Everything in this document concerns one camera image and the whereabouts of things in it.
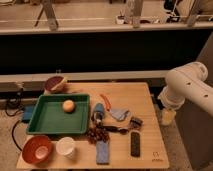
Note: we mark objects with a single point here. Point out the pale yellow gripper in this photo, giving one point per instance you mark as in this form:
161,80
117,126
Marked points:
168,116

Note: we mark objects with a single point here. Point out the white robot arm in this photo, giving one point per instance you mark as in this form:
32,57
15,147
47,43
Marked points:
185,82

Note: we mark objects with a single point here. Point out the green plastic tray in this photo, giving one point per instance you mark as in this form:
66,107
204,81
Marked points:
49,117

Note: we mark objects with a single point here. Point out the black remote control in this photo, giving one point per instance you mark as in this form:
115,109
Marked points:
135,144

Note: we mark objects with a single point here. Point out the light blue cloth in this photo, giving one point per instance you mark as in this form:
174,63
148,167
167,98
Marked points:
119,114

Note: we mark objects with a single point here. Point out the orange carrot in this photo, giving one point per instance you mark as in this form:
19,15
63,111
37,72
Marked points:
107,103

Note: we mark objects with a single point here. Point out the bunch of dark grapes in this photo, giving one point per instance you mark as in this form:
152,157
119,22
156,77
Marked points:
95,134

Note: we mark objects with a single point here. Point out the blue sponge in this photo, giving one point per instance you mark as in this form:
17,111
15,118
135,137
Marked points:
102,152

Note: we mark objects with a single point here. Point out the orange round fruit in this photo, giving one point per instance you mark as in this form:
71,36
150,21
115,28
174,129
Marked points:
68,106

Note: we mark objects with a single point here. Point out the white plastic cup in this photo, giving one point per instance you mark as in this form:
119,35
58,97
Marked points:
66,147

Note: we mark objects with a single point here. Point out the dark red bowl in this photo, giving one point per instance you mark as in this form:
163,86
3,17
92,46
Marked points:
48,83

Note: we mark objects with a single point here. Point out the red plastic bowl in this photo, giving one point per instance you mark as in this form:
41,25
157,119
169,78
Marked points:
37,149

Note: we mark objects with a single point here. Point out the blue box on floor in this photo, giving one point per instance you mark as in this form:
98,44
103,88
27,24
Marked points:
28,111

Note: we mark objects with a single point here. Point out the black handled tool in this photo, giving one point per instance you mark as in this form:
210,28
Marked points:
115,129

